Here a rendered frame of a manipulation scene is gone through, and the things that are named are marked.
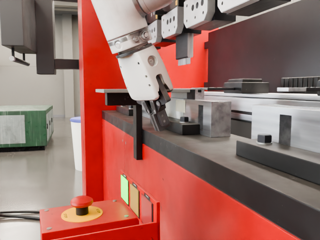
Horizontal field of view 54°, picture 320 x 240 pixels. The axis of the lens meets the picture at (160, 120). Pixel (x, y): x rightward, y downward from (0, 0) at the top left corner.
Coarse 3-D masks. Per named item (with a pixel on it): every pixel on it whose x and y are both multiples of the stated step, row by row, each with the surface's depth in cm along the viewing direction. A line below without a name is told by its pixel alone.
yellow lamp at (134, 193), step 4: (132, 188) 55; (132, 192) 55; (136, 192) 53; (132, 196) 56; (136, 196) 53; (132, 200) 56; (136, 200) 54; (132, 204) 56; (136, 204) 54; (132, 208) 56; (136, 208) 54; (136, 212) 54
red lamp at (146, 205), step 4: (144, 200) 50; (148, 200) 48; (144, 204) 50; (148, 204) 48; (144, 208) 50; (148, 208) 48; (144, 212) 50; (148, 212) 48; (144, 216) 50; (148, 216) 48; (144, 220) 50; (148, 220) 48
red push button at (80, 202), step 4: (80, 196) 57; (84, 196) 57; (88, 196) 57; (72, 200) 55; (76, 200) 55; (80, 200) 55; (84, 200) 55; (88, 200) 55; (92, 200) 56; (72, 204) 55; (76, 204) 54; (80, 204) 54; (84, 204) 54; (88, 204) 55; (76, 208) 55; (80, 208) 55; (84, 208) 55; (88, 208) 56; (76, 212) 56; (80, 212) 55; (84, 212) 55; (88, 212) 56
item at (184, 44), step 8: (176, 40) 107; (184, 40) 101; (192, 40) 99; (176, 48) 108; (184, 48) 101; (192, 48) 99; (176, 56) 108; (184, 56) 101; (192, 56) 100; (184, 64) 104
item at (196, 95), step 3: (192, 90) 95; (195, 90) 94; (198, 90) 96; (201, 90) 94; (189, 93) 98; (192, 93) 95; (195, 93) 94; (198, 93) 94; (201, 93) 94; (189, 96) 98; (192, 96) 95; (195, 96) 94; (198, 96) 94; (201, 96) 94; (195, 99) 94; (198, 99) 94; (201, 99) 94
